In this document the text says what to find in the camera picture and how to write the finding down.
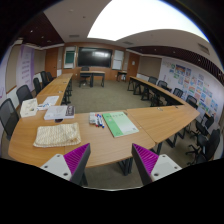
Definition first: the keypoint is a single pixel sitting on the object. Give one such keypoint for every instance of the whiteboard left of screen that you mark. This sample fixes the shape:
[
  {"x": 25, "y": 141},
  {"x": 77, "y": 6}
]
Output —
[{"x": 69, "y": 59}]

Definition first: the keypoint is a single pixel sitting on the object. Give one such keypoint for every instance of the colourful wall posters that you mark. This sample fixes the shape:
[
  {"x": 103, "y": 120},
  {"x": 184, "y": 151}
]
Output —
[{"x": 195, "y": 82}]

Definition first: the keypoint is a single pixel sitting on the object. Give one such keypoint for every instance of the wooden front desk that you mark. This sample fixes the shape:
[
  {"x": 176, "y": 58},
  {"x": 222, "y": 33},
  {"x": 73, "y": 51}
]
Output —
[{"x": 96, "y": 74}]

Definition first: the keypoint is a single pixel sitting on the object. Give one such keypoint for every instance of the white papers on table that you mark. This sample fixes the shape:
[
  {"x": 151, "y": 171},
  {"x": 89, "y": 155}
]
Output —
[{"x": 49, "y": 101}]

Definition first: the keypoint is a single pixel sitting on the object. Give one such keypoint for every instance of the white whiteboard right of screen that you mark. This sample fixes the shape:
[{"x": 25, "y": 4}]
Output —
[{"x": 118, "y": 60}]

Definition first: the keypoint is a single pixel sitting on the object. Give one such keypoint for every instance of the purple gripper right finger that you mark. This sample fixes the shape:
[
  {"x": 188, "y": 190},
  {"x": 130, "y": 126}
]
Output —
[{"x": 151, "y": 166}]

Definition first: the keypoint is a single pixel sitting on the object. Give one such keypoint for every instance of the black office chair near left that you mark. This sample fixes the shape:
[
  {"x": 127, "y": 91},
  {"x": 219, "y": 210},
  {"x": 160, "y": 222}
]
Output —
[{"x": 8, "y": 117}]

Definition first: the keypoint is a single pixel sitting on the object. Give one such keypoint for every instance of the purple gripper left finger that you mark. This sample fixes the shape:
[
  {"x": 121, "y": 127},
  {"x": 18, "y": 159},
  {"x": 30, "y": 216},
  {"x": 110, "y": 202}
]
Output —
[{"x": 70, "y": 166}]

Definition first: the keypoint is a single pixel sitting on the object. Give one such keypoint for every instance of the purple wall banner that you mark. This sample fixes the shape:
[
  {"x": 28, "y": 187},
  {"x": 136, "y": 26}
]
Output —
[{"x": 25, "y": 67}]

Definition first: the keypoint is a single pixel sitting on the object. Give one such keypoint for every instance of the black office chair near right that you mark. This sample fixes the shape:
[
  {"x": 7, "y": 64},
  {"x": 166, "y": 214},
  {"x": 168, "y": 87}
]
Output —
[{"x": 206, "y": 147}]

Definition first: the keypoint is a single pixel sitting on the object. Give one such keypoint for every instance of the black chair behind front desk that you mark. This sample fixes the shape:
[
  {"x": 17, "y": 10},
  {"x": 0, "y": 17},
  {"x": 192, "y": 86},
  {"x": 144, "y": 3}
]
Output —
[{"x": 84, "y": 75}]

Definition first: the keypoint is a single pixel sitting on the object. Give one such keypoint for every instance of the white tissue box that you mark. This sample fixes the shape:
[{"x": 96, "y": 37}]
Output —
[{"x": 29, "y": 108}]

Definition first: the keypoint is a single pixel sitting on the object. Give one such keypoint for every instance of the large black wall screen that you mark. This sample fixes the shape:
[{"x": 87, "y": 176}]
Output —
[{"x": 94, "y": 57}]

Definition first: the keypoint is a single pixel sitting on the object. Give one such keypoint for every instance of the green book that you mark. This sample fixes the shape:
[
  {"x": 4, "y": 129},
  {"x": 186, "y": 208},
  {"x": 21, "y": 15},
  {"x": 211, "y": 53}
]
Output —
[{"x": 119, "y": 124}]

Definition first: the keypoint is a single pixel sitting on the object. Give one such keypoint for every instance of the white and dark book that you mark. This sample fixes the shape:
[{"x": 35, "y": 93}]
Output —
[{"x": 60, "y": 112}]

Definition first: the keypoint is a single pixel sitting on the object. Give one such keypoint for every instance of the cream towel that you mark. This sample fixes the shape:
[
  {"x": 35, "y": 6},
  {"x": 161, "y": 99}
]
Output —
[{"x": 58, "y": 135}]

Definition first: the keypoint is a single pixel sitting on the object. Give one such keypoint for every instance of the black office chair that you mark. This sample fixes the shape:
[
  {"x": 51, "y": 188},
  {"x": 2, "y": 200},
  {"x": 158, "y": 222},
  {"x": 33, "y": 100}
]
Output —
[
  {"x": 23, "y": 93},
  {"x": 8, "y": 117},
  {"x": 206, "y": 147}
]

